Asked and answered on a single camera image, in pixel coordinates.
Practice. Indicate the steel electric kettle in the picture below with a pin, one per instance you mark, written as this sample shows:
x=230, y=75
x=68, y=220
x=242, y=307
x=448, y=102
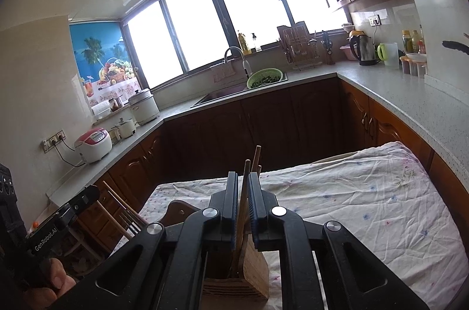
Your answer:
x=366, y=48

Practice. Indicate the small white electric pot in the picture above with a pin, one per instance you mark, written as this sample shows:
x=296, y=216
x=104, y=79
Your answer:
x=125, y=129

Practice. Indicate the wooden cutting board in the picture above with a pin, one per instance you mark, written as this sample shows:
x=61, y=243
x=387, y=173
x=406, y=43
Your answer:
x=289, y=30

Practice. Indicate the black wall-mounted object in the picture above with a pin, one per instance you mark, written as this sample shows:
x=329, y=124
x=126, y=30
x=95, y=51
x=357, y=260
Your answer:
x=454, y=45

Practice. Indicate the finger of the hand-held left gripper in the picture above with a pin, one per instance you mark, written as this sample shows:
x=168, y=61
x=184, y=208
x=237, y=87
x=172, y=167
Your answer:
x=82, y=200

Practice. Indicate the person's left hand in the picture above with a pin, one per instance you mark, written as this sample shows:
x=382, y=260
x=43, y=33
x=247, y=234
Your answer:
x=58, y=277

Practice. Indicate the yellow oil bottle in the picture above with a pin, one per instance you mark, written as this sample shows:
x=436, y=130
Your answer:
x=242, y=44

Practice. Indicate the pink plastic basin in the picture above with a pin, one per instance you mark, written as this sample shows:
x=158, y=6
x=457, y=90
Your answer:
x=346, y=53

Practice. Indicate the utensil tool stand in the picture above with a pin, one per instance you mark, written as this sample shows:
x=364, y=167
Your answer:
x=328, y=50

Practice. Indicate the kitchen window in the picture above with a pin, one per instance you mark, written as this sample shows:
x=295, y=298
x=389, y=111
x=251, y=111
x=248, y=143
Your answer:
x=190, y=28

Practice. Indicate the red and white rice cooker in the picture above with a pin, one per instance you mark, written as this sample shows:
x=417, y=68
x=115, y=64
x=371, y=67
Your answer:
x=93, y=149

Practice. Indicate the chrome kitchen faucet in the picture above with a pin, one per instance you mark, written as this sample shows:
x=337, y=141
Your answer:
x=247, y=68

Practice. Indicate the green plastic colander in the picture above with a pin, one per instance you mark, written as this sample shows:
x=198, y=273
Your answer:
x=265, y=78

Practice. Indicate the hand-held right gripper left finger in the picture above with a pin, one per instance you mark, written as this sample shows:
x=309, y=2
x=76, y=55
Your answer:
x=234, y=229

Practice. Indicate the white funnel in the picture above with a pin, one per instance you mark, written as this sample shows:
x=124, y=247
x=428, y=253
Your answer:
x=348, y=26

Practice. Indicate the steel kitchen sink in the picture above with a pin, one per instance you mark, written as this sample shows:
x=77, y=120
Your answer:
x=220, y=95

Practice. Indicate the small dark jar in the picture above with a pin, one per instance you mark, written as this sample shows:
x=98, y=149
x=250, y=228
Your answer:
x=116, y=105

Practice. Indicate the white dishcloth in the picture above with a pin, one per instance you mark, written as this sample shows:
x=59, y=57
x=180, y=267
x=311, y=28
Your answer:
x=223, y=73

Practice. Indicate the red sauce bottle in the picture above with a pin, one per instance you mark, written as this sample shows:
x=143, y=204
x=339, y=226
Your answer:
x=422, y=48

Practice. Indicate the large white rice cooker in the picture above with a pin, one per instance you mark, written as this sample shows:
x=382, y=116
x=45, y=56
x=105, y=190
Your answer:
x=144, y=108

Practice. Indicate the tropical fruit wall poster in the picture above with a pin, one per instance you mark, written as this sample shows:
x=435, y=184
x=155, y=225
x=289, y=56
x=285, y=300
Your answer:
x=95, y=50

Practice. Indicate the white bowl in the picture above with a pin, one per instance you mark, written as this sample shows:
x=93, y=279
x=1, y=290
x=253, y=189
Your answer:
x=416, y=57

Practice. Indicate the wall socket strip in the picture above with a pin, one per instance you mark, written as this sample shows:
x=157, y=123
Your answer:
x=55, y=140

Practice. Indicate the paper towel roll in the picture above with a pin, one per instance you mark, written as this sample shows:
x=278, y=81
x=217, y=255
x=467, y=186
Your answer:
x=100, y=109

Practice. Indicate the wooden utensil holder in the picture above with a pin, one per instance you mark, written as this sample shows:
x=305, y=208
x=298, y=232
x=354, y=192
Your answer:
x=252, y=269

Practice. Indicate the metal dish rack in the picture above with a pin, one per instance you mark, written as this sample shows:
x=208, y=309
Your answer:
x=298, y=51

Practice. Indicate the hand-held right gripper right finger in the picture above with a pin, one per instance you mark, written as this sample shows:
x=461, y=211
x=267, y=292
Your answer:
x=252, y=222

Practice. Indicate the soap dispenser bottle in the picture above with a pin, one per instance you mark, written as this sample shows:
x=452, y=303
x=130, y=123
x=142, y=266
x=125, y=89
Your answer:
x=255, y=44

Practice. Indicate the white wall socket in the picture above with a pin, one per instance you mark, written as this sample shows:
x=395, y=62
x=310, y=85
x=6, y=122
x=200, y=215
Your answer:
x=374, y=20

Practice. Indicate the spice jar set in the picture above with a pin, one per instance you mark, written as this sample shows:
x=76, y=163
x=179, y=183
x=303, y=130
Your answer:
x=414, y=70

